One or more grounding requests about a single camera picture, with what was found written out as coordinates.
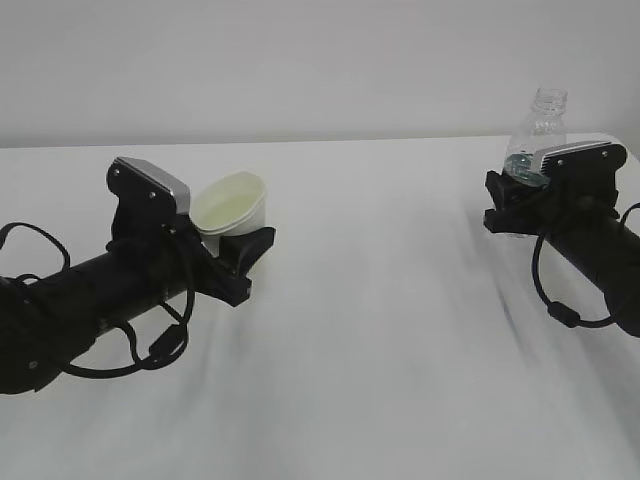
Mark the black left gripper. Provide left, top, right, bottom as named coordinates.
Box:
left=107, top=199, right=276, bottom=306

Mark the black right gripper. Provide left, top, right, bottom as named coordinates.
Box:
left=483, top=170, right=623, bottom=249

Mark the white paper cup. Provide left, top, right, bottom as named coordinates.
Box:
left=190, top=172, right=267, bottom=256

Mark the clear green-label water bottle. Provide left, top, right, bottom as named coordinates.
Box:
left=503, top=87, right=568, bottom=187

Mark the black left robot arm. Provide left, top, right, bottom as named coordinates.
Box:
left=1, top=201, right=276, bottom=394

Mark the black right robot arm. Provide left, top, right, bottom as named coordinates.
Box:
left=483, top=171, right=639, bottom=337

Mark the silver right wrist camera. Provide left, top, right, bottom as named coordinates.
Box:
left=530, top=140, right=627, bottom=181

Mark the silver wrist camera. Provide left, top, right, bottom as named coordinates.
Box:
left=107, top=157, right=191, bottom=225
left=530, top=140, right=627, bottom=181

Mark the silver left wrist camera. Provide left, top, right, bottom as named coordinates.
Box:
left=107, top=157, right=191, bottom=225

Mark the black right camera cable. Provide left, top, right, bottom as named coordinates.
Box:
left=532, top=202, right=640, bottom=330

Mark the black camera cable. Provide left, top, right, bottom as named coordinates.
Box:
left=0, top=222, right=197, bottom=377
left=532, top=202, right=640, bottom=330

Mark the black left camera cable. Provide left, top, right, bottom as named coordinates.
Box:
left=0, top=222, right=197, bottom=377

